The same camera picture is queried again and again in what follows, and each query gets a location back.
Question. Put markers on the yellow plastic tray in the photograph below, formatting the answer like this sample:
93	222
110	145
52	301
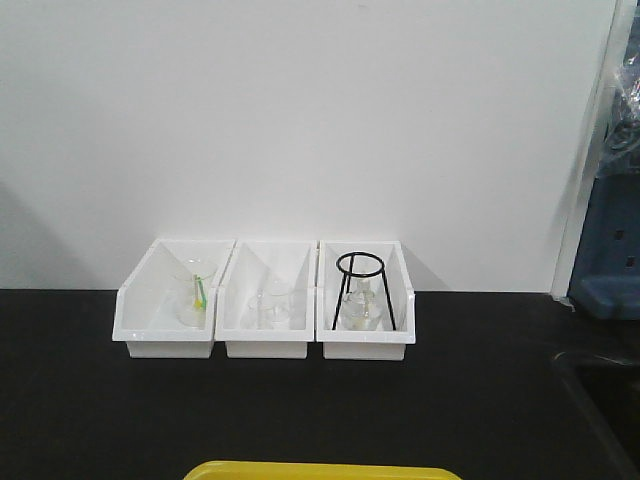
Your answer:
227	469

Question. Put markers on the right white storage bin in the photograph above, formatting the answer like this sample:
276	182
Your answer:
382	344

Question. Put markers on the white storage bin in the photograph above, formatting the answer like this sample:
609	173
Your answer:
251	263
145	318
382	344

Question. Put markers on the clear glass flask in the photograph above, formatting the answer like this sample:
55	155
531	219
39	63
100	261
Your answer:
360	310

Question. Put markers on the clear glass beakers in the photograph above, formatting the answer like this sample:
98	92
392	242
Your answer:
276	305

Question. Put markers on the middle white storage bin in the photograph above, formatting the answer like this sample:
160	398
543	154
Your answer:
251	263

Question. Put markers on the glass flask with green stirrers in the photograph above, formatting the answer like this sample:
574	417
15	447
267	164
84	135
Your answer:
192	284

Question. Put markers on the left white storage bin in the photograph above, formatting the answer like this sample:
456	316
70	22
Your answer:
145	318

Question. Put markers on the grey pegboard drying rack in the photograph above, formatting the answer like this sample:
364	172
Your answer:
605	277

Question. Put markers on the plastic bag of pegs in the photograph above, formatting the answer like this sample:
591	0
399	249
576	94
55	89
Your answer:
620	154

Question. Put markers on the black lab sink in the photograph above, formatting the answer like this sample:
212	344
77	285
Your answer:
606	391

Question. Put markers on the black wire tripod stand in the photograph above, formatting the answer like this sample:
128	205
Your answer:
361	264

